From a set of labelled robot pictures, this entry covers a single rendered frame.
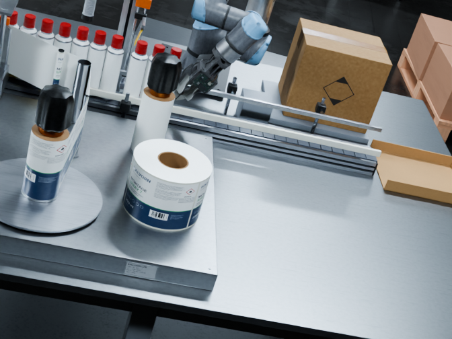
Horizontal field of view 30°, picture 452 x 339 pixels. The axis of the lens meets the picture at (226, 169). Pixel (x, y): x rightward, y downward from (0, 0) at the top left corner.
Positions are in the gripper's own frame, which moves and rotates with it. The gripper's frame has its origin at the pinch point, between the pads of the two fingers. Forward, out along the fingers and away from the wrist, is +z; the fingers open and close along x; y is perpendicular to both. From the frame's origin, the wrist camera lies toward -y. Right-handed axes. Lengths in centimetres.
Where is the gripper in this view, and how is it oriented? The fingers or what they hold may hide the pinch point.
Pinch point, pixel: (177, 95)
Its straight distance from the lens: 263.0
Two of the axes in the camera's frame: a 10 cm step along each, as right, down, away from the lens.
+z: -7.0, 6.2, 3.5
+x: 7.1, 5.9, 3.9
